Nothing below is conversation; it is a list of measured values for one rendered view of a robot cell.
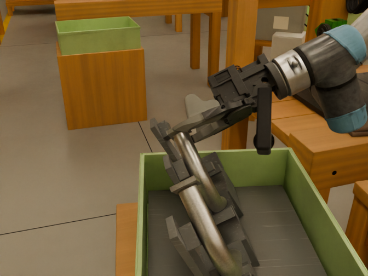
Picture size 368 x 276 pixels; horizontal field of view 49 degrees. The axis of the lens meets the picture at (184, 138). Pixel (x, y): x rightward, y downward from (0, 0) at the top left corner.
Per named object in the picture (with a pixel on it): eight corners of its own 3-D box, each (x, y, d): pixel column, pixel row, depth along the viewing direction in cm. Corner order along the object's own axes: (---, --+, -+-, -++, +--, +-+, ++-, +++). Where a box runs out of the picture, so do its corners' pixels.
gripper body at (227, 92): (208, 92, 79) (264, 64, 79) (228, 130, 77) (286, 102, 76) (203, 78, 72) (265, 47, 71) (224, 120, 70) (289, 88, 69)
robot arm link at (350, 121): (354, 102, 85) (341, 56, 81) (377, 126, 76) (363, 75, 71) (318, 116, 87) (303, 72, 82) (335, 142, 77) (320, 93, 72)
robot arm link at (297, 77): (308, 92, 76) (313, 76, 68) (285, 103, 76) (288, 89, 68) (288, 59, 78) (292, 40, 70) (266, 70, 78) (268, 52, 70)
